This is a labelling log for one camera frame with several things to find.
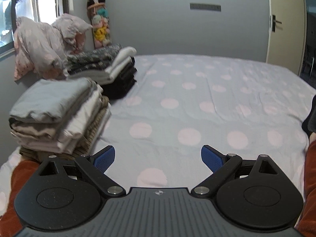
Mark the hanging plush toy organizer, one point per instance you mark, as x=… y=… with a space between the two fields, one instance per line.
x=98 y=15

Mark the black door handle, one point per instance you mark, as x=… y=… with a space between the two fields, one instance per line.
x=275 y=22

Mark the leg in black sock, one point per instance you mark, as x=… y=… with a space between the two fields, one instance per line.
x=308 y=126

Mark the folded clothes stack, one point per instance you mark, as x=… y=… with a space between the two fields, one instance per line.
x=62 y=118
x=112 y=67

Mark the polka dot bed sheet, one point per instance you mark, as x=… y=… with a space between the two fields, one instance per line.
x=181 y=102

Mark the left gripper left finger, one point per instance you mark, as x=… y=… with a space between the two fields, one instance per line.
x=66 y=194

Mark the far folded clothes stack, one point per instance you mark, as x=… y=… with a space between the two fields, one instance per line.
x=112 y=67

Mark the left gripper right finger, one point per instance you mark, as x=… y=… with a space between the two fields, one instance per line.
x=251 y=194

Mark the cream bedroom door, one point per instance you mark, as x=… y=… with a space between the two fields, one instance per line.
x=287 y=44

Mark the leg in red trousers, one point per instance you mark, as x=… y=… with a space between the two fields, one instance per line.
x=307 y=223

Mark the grey wall switch panel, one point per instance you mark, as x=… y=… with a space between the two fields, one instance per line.
x=206 y=7

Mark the window with dark frame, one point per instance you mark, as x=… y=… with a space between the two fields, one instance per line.
x=45 y=11

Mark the pink grey hanging duvet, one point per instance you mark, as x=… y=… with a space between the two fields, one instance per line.
x=43 y=49

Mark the near folded clothes stack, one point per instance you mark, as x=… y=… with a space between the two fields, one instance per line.
x=62 y=118

